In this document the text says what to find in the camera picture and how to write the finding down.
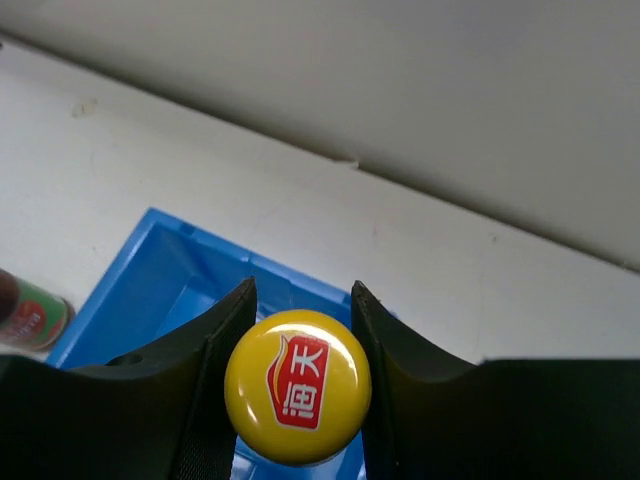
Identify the tall sauce bottle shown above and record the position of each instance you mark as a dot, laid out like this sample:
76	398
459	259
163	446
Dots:
297	387
32	319

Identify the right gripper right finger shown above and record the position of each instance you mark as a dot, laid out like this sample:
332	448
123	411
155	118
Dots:
436	416

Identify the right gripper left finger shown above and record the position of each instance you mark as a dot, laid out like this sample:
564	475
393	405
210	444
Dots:
156	412

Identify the blue three-compartment plastic bin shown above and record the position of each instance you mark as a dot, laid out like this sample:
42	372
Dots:
167	273

